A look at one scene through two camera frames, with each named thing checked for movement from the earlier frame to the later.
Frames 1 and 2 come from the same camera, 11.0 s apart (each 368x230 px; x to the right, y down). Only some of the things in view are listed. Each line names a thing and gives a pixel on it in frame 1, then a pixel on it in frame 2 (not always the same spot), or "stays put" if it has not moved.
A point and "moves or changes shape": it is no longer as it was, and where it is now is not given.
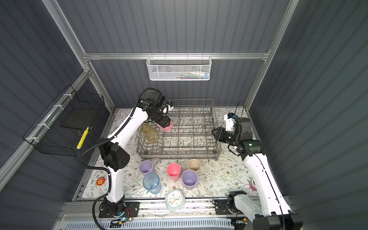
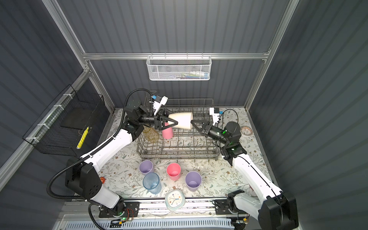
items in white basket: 193,75 stays put
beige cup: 194,164 to 183,119
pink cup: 173,170 stays put
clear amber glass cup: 151,135 stays put
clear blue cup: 151,182 stays put
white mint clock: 175,200 stays put
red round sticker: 100,181 stays put
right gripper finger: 220,137 to 201,131
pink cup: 168,128 moves or changes shape
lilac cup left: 145,166 stays put
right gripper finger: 219,132 to 208,123
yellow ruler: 85,132 stays put
